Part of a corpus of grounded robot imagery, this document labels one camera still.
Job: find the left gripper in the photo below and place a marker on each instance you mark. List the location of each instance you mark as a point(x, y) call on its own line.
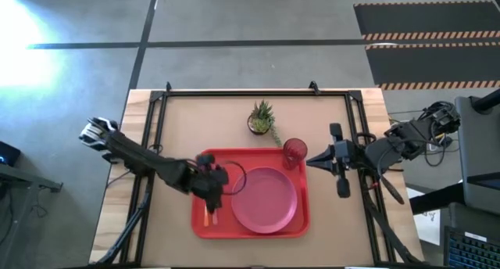
point(211, 181)

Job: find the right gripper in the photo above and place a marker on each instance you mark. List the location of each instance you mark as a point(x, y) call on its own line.
point(345, 155)

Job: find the red translucent cup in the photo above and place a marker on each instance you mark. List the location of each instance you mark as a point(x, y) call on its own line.
point(295, 151)

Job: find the pink round plate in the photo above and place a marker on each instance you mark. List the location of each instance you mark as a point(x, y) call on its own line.
point(265, 200)

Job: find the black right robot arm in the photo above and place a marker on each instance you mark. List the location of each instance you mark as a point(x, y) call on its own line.
point(390, 148)

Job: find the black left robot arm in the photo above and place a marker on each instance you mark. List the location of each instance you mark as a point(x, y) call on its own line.
point(140, 157)

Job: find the red plastic tray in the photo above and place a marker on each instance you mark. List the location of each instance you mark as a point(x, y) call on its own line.
point(265, 157)

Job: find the black table clamp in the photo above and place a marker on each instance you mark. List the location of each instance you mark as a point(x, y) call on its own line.
point(314, 88)
point(168, 87)

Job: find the succulent in black pot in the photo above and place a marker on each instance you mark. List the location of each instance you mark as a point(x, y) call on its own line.
point(261, 122)

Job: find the white paper sheet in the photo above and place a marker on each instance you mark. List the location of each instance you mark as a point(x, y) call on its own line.
point(427, 222)

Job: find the black orange-striped floor mat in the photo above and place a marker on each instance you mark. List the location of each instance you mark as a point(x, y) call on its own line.
point(429, 19)
point(433, 63)

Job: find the black upright pole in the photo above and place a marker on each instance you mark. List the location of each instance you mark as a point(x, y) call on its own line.
point(486, 101)

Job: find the backlit keyboard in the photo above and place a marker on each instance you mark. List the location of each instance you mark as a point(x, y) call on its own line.
point(472, 251)

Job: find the black box with blue light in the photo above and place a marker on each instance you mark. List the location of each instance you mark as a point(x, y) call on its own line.
point(8, 153)

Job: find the black aluminium table frame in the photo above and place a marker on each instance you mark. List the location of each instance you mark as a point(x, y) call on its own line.
point(254, 93)

